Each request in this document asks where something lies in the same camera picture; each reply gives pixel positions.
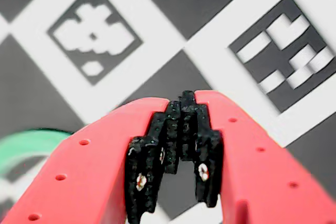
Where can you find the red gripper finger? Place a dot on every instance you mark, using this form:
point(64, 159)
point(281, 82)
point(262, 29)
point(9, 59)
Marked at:
point(257, 169)
point(86, 176)

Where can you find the black white marker checkerboard mat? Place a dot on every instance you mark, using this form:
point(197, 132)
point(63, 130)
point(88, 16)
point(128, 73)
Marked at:
point(197, 37)

